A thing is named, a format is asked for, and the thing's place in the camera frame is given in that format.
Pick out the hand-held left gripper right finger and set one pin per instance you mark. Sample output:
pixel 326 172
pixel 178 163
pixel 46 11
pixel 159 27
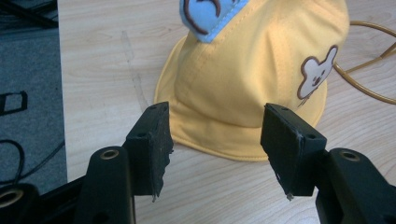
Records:
pixel 299 155

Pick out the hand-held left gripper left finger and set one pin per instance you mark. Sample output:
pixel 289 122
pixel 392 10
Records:
pixel 146 155

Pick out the yellow bucket hat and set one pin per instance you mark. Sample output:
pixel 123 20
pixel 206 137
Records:
pixel 249 81

